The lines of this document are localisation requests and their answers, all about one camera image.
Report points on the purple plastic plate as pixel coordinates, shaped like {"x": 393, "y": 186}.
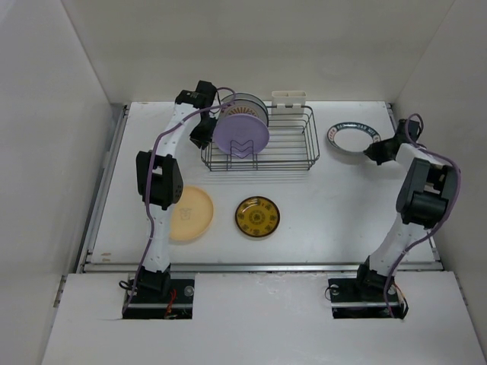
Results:
{"x": 241, "y": 135}

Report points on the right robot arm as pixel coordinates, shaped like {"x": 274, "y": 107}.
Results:
{"x": 424, "y": 203}

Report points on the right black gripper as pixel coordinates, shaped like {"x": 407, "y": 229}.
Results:
{"x": 374, "y": 150}

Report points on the white plate blue rim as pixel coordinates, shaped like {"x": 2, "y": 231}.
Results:
{"x": 351, "y": 137}

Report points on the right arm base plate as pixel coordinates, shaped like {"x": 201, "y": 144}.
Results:
{"x": 348, "y": 302}

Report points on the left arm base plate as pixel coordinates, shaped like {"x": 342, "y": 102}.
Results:
{"x": 176, "y": 304}

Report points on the beige plastic plate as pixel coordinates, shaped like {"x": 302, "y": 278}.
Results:
{"x": 192, "y": 215}

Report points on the small yellow patterned plate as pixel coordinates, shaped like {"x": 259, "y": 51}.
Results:
{"x": 257, "y": 217}

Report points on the grey rimmed patterned plate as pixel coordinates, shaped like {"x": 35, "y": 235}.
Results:
{"x": 245, "y": 103}

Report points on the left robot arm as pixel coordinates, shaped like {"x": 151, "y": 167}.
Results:
{"x": 160, "y": 184}

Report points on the wire dish rack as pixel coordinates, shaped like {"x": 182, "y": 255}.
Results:
{"x": 293, "y": 145}

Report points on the white utensil holder cup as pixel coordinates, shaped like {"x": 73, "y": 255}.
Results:
{"x": 288, "y": 100}

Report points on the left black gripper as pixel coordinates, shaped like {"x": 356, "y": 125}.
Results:
{"x": 202, "y": 140}

